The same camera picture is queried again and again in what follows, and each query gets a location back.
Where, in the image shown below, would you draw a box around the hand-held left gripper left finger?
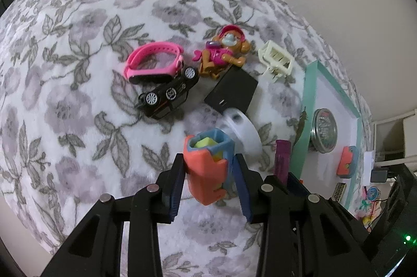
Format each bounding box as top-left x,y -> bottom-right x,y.
39,153 -> 186,277

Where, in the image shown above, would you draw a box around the cream plastic clip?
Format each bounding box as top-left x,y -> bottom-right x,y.
258,40 -> 295,82

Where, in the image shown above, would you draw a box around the pink wrist watch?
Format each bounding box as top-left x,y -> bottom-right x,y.
124,42 -> 185,84

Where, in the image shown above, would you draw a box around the teal box tray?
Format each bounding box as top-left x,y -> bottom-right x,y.
287,60 -> 362,211

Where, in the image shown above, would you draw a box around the black square box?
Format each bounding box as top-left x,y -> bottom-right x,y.
204,66 -> 259,116

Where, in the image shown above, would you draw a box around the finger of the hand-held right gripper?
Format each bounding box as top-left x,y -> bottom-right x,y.
286,173 -> 307,196

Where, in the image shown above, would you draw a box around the colourful small toys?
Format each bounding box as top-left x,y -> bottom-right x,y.
357,186 -> 385,227

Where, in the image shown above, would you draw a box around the dog figure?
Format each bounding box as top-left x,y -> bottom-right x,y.
193,24 -> 252,79

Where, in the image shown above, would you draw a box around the black toy car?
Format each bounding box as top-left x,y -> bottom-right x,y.
137,66 -> 199,119

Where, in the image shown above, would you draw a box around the gold harmonica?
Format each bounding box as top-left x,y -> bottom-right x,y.
330,182 -> 346,203

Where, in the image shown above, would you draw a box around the black power adapter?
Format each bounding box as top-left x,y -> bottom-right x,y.
371,168 -> 389,184

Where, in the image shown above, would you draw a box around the round metal bead tin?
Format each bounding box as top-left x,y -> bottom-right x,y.
309,108 -> 338,153

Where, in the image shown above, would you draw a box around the white furniture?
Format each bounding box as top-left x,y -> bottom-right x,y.
371,114 -> 417,167

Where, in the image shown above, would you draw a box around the blue and orange plastic toy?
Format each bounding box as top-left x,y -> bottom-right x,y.
183,130 -> 236,206

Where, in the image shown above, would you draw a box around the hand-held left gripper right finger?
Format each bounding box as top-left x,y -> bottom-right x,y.
233,153 -> 373,277

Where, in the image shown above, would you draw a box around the grey floral blanket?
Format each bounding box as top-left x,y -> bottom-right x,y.
0,0 -> 372,277

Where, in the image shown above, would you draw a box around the white ring band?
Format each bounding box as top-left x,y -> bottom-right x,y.
218,108 -> 263,163

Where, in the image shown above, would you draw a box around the purple rectangular case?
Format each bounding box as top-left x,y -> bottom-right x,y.
275,139 -> 290,184

